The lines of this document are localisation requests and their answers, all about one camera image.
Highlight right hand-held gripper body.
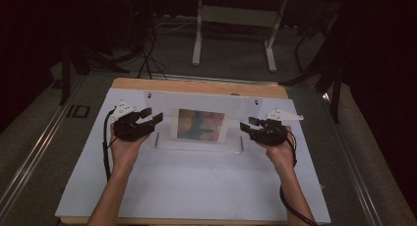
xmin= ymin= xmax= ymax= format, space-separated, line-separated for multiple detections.
xmin=251 ymin=108 xmax=305 ymax=147

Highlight photo card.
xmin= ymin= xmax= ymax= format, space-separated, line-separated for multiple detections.
xmin=171 ymin=107 xmax=231 ymax=143

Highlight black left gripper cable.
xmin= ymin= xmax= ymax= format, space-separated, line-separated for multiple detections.
xmin=101 ymin=106 xmax=118 ymax=184

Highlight person's right hand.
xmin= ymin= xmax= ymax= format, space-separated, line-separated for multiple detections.
xmin=260 ymin=125 xmax=297 ymax=175

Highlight black metal stand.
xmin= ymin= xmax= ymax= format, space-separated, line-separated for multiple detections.
xmin=58 ymin=0 xmax=132 ymax=106
xmin=279 ymin=0 xmax=349 ymax=125

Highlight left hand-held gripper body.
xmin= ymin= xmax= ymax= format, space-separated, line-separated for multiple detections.
xmin=112 ymin=100 xmax=155 ymax=142

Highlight clear acrylic photo frame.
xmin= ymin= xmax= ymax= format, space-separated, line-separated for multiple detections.
xmin=144 ymin=90 xmax=264 ymax=154

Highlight white table mat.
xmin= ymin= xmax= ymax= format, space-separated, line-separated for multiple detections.
xmin=54 ymin=86 xmax=331 ymax=225

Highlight white floor cable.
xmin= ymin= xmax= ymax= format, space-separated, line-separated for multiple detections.
xmin=152 ymin=19 xmax=199 ymax=36

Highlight white metal desk frame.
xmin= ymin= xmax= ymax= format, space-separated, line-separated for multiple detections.
xmin=191 ymin=0 xmax=290 ymax=74

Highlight person's left hand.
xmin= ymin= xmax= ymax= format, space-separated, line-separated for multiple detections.
xmin=109 ymin=122 xmax=152 ymax=175

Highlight black floor cables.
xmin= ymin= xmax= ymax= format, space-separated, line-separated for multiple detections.
xmin=137 ymin=28 xmax=169 ymax=81

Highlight metal floor rail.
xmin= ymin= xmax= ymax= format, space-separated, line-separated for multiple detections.
xmin=322 ymin=91 xmax=384 ymax=226
xmin=148 ymin=73 xmax=280 ymax=86
xmin=0 ymin=74 xmax=87 ymax=217

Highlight wooden table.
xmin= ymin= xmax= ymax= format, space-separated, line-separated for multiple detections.
xmin=59 ymin=77 xmax=329 ymax=226

